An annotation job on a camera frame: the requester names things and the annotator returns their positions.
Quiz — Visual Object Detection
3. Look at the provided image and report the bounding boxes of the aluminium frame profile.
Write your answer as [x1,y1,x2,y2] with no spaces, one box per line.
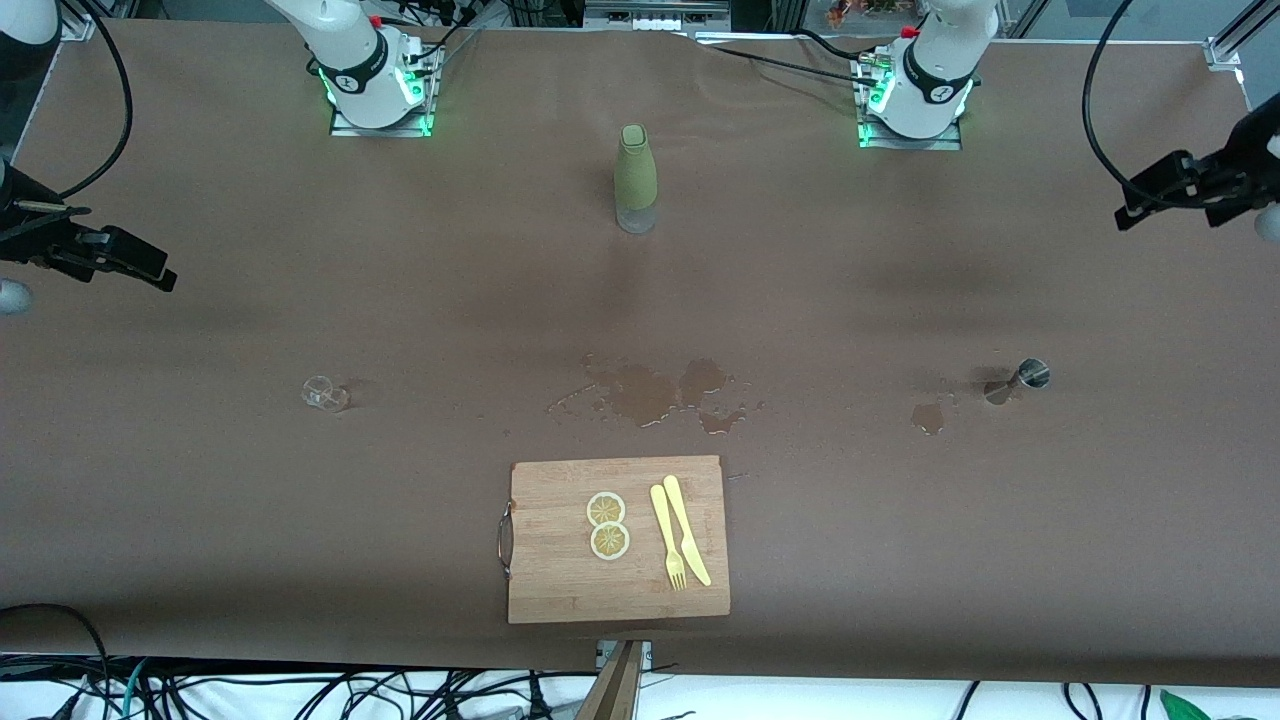
[40,0,101,41]
[1205,0,1280,71]

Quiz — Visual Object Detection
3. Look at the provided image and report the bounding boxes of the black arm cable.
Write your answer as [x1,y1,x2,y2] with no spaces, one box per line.
[1083,0,1191,211]
[55,0,134,201]

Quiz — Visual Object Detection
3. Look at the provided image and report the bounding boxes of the wooden cutting board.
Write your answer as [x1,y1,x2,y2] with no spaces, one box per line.
[498,455,732,626]

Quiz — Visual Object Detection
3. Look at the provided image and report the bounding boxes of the black floor cable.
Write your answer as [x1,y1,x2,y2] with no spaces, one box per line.
[0,603,113,720]

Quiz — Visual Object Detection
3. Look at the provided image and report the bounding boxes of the clear glass beaker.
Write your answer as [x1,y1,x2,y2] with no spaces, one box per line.
[302,375,351,413]

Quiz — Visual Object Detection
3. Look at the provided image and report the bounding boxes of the black base cable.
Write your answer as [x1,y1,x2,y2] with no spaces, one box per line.
[688,28,886,89]

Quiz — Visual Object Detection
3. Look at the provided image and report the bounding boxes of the grey power strip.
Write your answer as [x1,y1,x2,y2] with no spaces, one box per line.
[585,0,731,31]

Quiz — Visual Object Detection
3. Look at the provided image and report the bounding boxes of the yellow plastic fork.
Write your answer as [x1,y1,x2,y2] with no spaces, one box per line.
[650,484,689,592]

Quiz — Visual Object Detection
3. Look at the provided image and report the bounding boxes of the wooden post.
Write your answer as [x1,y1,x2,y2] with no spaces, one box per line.
[578,640,646,720]

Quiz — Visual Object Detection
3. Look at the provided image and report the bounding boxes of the green sleeved glass bottle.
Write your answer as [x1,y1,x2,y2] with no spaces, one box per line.
[613,123,659,235]

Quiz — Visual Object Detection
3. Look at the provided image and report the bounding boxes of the steel double jigger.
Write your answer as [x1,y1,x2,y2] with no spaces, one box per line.
[985,357,1052,406]

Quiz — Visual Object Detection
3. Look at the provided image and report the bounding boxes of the yellow plastic knife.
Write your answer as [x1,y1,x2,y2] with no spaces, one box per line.
[663,474,713,588]

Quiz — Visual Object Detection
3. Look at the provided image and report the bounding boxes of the brown table cover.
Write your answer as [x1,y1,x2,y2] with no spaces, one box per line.
[0,18,1280,691]

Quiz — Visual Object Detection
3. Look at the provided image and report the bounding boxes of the large liquid puddle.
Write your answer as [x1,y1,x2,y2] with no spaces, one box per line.
[548,352,763,436]

